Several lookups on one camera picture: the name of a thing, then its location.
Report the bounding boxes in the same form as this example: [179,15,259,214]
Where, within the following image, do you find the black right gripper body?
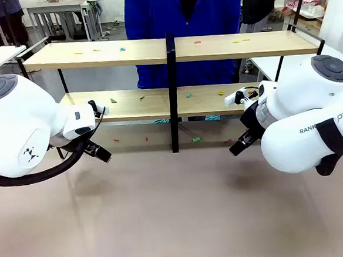
[238,100,267,141]

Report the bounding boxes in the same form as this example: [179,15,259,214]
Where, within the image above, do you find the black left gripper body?
[46,131,89,157]

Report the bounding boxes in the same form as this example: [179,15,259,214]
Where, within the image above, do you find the wooden workbench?
[280,0,329,35]

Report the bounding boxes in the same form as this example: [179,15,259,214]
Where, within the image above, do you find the person in blue jacket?
[123,0,248,92]

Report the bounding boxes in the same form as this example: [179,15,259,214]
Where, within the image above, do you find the pink and black hanging clothes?
[240,0,288,26]

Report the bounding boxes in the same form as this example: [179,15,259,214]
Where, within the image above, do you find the white plastic bag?
[296,0,327,20]

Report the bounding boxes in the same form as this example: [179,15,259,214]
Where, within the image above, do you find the grey metal table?
[26,0,105,47]

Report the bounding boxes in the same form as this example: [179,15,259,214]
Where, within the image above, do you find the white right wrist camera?
[223,85,261,108]

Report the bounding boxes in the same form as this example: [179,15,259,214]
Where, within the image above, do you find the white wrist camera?
[85,97,110,118]
[223,85,261,108]

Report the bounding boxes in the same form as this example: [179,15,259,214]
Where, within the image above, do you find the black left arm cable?
[0,105,112,188]

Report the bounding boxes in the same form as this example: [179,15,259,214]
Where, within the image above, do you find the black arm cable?
[312,117,343,178]
[0,105,112,188]

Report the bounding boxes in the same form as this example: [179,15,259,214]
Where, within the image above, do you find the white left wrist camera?
[85,97,110,118]

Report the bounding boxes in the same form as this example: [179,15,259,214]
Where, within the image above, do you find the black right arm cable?
[312,117,343,178]

